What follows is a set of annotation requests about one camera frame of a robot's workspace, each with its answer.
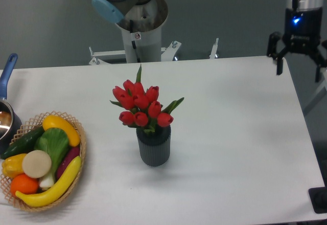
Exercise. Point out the beige round disc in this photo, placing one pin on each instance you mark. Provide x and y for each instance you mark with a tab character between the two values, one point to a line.
36	164

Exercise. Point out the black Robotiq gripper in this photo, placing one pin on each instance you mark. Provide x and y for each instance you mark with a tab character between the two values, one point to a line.
302	30

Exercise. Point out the black device at table edge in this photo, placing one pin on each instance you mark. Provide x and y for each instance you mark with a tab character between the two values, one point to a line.
318	199

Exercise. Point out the white frame at right edge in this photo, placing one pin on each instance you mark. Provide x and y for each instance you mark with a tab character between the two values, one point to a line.
317	95

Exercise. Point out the green cucumber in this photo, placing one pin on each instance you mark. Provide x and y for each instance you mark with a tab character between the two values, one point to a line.
24	144

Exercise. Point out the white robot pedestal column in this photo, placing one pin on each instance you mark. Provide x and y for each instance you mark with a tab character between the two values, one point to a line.
141	31

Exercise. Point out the yellow banana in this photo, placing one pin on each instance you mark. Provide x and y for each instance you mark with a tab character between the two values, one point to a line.
57	190

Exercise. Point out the yellow bell pepper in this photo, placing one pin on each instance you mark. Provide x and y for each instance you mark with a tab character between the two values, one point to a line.
12	166

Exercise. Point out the orange fruit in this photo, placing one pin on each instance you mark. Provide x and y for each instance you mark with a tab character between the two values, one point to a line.
24	184

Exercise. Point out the green bok choy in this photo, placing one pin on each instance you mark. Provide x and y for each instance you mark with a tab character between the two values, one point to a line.
55	143

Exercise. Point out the dark grey ribbed vase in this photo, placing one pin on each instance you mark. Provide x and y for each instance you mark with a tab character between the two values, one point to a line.
154	148

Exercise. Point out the red tulip bouquet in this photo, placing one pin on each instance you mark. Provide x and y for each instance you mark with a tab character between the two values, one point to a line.
142	109

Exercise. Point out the yellow squash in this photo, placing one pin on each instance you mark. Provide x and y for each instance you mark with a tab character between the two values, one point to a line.
54	121

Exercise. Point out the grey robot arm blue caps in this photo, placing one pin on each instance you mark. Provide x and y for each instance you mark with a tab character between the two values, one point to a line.
114	11

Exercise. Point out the blue handled saucepan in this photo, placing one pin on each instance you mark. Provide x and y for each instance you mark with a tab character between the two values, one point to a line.
10	122

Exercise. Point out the white metal base frame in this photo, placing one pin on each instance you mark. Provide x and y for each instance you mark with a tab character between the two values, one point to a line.
167	54

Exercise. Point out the purple eggplant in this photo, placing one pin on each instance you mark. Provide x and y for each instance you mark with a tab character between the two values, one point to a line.
71	154

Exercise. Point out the woven wicker basket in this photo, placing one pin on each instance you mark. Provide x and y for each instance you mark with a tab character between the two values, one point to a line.
25	128

